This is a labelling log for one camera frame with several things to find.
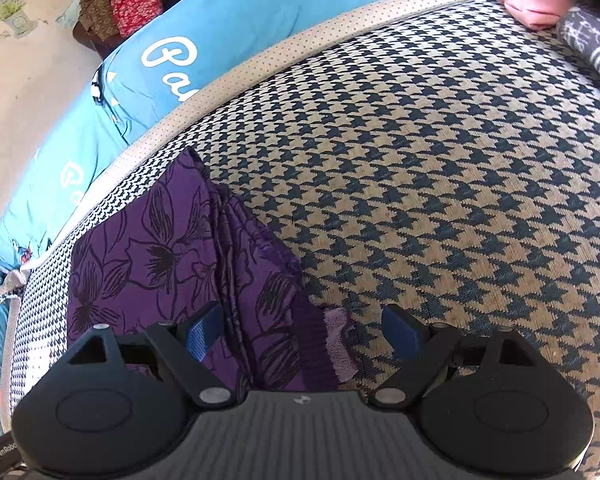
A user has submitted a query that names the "brown patterned cloth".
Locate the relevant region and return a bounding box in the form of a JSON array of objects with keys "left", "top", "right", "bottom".
[{"left": 77, "top": 0, "right": 118, "bottom": 41}]

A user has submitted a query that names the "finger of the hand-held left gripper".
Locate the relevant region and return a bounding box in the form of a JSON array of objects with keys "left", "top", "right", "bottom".
[{"left": 0, "top": 437, "right": 28, "bottom": 478}]

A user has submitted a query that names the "purple floral shirt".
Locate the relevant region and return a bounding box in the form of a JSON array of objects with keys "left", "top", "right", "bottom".
[{"left": 66, "top": 146, "right": 358, "bottom": 393}]

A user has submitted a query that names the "blue printed quilt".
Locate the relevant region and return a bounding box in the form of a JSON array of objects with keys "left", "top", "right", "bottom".
[{"left": 0, "top": 0, "right": 486, "bottom": 436}]

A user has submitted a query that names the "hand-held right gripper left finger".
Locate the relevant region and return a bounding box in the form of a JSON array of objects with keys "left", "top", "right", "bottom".
[{"left": 67, "top": 301, "right": 232, "bottom": 407}]

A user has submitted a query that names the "grey patterned cloth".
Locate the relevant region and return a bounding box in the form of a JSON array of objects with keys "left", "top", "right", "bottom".
[{"left": 555, "top": 4, "right": 600, "bottom": 92}]

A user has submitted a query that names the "pink cloth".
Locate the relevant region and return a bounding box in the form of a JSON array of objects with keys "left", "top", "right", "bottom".
[{"left": 497, "top": 0, "right": 576, "bottom": 30}]

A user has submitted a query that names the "houndstooth bed mat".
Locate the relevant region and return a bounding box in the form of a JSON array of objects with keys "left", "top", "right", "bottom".
[{"left": 0, "top": 0, "right": 600, "bottom": 476}]

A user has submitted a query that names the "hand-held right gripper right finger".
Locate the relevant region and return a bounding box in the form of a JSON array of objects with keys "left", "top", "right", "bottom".
[{"left": 370, "top": 304, "right": 537, "bottom": 409}]

